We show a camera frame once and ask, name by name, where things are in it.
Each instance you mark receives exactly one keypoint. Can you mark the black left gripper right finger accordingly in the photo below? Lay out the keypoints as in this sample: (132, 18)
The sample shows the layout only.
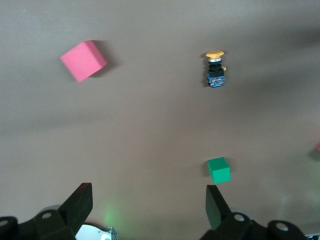
(215, 210)

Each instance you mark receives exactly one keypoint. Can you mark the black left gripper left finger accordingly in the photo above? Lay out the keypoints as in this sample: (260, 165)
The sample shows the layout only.
(80, 205)

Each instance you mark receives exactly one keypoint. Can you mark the yellow-capped push button switch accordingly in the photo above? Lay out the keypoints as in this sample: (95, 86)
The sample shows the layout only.
(215, 72)

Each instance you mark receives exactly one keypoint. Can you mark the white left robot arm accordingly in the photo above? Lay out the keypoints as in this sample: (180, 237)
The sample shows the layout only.
(90, 232)

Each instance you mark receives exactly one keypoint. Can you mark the green foam cube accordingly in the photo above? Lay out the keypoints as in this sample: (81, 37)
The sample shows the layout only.
(219, 171)

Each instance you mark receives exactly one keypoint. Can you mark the brown table cover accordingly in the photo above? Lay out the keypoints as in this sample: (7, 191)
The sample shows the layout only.
(150, 125)

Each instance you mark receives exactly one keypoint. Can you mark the pink foam cube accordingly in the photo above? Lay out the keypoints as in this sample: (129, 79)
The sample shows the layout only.
(83, 61)
(318, 148)

